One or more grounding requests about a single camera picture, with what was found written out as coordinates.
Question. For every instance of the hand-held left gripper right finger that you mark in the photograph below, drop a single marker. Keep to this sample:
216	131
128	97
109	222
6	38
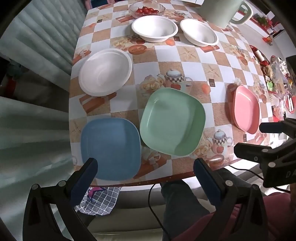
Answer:
207	183

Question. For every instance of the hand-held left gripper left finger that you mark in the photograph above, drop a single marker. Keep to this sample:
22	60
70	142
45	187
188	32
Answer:
85	177

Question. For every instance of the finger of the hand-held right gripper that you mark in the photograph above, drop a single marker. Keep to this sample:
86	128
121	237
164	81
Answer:
249	151
270	127

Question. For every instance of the blue checkered dish towel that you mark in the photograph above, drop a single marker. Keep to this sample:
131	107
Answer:
104	199

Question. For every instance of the pink square plate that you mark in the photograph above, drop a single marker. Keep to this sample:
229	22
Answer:
246	106

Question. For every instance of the person's leg in jeans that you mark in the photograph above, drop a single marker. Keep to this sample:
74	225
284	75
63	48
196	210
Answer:
182	206

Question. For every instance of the blue square plate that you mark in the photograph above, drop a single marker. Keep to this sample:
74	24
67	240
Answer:
111	146

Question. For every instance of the person's pink sweater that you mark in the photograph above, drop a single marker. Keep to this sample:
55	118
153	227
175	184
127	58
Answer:
277	213

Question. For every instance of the white sofa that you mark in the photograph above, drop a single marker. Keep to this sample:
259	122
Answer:
131	208

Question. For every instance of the green square plate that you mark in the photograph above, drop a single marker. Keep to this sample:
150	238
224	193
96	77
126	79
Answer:
171	120

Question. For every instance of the red and white packet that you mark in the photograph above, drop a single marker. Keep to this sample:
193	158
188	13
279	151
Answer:
260	55

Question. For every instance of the mint green pitcher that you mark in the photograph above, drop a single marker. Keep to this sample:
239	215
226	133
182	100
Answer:
219	11

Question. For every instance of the checkered printed tablecloth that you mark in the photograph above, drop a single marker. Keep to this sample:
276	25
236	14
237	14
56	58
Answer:
161	55

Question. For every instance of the pale green ribbed upholstery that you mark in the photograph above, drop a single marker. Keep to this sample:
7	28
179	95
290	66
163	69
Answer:
41	41

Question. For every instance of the clear glass bowl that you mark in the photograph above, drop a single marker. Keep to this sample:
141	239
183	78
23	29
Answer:
159	7

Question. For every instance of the pile of cherry tomatoes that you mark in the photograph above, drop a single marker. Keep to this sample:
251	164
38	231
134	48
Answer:
146	10

